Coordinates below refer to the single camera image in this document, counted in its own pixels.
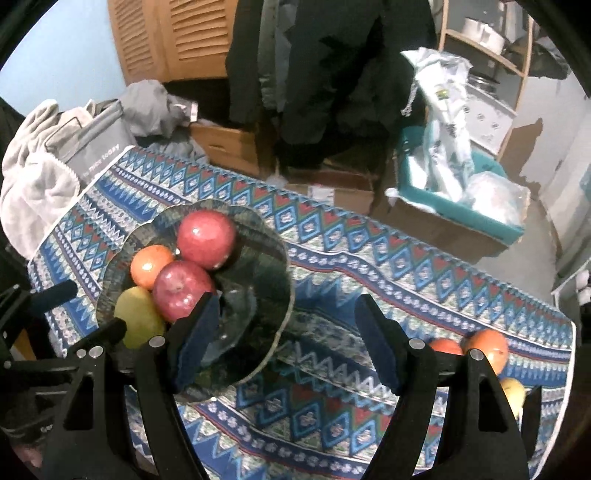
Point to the large black jacket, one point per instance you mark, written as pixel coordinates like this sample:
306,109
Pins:
332,69

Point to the white shoe rack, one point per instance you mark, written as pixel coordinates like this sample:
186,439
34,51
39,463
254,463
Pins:
561,286

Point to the slim black jacket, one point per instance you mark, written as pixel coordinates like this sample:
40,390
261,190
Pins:
242,69

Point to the grey jacket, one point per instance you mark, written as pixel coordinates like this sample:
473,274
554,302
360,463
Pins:
273,60

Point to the yellow-green pear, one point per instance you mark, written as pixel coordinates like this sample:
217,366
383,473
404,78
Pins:
136,318

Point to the blue patterned tablecloth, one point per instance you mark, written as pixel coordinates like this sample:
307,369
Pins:
369,258

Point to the dark green glass plate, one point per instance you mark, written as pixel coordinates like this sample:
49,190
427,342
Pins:
258,277

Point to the clear plastic bag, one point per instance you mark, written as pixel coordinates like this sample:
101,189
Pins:
498,194

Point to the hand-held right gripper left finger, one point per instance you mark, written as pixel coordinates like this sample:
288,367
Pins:
198,341

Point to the wooden shelf unit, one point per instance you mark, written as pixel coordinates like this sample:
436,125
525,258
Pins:
522,69

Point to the red apple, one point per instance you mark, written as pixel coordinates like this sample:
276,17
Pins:
182,290
206,240

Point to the steel pot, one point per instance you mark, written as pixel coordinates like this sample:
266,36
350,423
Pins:
485,84

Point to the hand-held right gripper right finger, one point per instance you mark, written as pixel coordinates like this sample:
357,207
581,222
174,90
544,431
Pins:
378,341

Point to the rows of shoes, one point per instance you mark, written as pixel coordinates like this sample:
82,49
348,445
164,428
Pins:
582,284

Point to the large cardboard box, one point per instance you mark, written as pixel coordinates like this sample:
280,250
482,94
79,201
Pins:
438,230

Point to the yellow reddish apple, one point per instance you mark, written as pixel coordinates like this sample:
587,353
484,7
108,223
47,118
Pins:
513,392

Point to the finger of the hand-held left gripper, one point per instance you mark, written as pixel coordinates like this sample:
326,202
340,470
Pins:
55,295

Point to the grey fabric bag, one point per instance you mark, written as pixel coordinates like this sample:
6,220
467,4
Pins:
101,147

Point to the white printed bag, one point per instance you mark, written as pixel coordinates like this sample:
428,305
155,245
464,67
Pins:
448,115

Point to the grey clothing pile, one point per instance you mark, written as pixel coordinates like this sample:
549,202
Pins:
147,106

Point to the orange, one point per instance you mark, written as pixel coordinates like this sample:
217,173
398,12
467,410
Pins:
491,346
147,267
445,346

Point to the white towel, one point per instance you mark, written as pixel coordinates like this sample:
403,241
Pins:
37,184

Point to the grey hanging bag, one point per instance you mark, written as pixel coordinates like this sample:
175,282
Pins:
549,60

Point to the teal basket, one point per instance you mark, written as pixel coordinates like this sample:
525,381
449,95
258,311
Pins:
461,212

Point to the white patterned box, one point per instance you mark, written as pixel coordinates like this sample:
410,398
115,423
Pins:
489,120

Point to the cardboard box with label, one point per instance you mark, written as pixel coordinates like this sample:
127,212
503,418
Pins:
341,184

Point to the wooden drawer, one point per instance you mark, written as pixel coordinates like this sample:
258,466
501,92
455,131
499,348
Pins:
226,143

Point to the wooden louvered doors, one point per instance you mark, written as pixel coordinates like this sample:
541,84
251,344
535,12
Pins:
138,37

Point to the white pot with lid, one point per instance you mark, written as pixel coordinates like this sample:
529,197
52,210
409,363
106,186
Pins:
482,34

